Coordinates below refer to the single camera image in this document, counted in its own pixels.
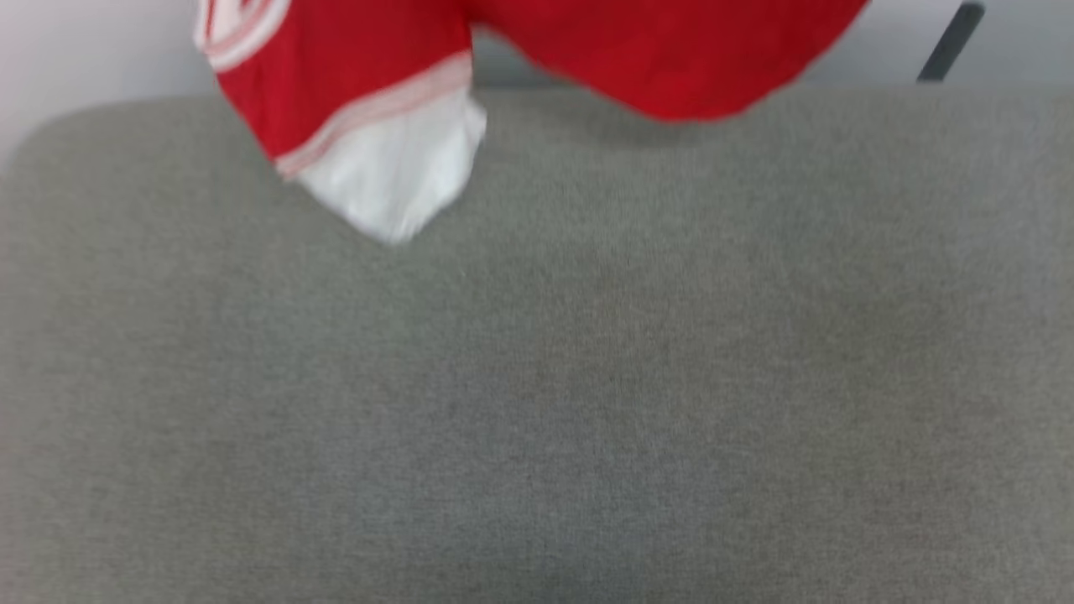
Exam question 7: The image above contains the red and white basketball jersey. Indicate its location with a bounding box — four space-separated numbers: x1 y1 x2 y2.
193 0 873 246

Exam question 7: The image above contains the black slanted post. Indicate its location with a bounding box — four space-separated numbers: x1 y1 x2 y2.
917 3 987 83

